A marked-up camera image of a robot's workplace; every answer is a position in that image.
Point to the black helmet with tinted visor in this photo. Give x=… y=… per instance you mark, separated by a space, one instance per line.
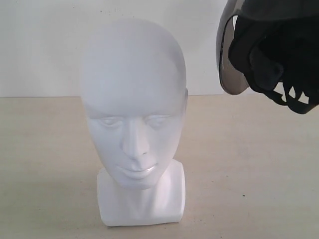
x=271 y=47

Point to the white mannequin head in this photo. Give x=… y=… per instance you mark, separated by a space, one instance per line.
x=133 y=89

